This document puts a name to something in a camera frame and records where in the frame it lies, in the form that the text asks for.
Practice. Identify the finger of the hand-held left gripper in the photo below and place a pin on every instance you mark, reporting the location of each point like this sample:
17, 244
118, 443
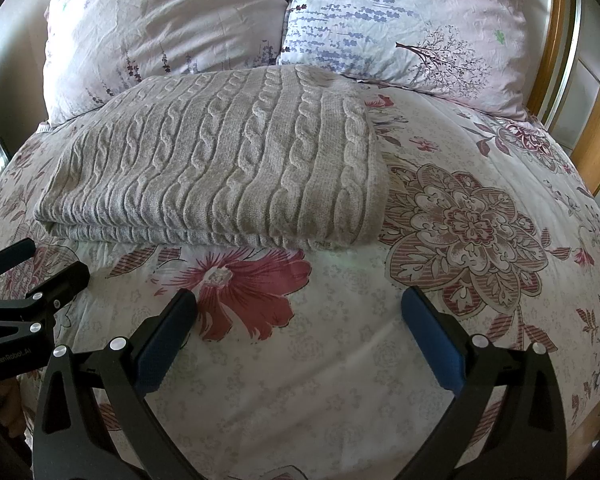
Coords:
10, 256
60, 282

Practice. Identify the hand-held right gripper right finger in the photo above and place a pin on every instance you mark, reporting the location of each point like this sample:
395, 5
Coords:
432, 342

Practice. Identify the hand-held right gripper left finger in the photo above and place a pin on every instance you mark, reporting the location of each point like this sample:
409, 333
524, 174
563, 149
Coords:
165, 345

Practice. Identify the person's left forearm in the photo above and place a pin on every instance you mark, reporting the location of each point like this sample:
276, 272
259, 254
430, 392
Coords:
11, 405

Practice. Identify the floral duvet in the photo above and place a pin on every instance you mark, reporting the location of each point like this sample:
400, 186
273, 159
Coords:
330, 360

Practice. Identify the pink floral pillow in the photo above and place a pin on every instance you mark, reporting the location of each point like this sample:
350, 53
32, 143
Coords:
170, 25

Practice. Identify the floral pillow with tree print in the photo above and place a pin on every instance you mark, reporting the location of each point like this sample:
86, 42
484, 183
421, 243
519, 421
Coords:
405, 25

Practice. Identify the wooden headboard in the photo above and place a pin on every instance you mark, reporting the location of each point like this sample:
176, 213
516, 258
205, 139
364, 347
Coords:
555, 35

